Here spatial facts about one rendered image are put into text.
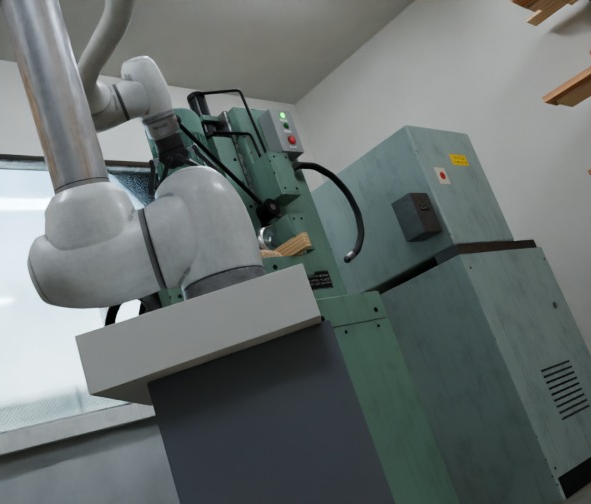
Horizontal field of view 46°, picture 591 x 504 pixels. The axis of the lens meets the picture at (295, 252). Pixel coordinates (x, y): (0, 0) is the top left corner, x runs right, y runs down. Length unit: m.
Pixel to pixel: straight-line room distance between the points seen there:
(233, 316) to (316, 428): 0.21
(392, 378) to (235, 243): 0.99
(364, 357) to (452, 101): 2.52
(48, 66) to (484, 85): 3.17
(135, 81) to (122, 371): 0.99
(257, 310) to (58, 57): 0.60
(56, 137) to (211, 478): 0.64
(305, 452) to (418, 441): 1.04
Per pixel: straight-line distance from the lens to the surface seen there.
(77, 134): 1.29
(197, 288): 1.20
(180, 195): 1.23
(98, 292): 1.23
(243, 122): 2.29
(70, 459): 3.14
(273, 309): 1.03
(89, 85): 1.78
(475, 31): 4.28
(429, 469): 2.09
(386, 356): 2.09
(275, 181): 2.13
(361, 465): 1.07
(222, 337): 1.03
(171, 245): 1.20
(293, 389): 1.07
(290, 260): 1.80
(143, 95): 1.86
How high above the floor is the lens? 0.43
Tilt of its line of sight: 15 degrees up
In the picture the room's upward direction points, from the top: 19 degrees counter-clockwise
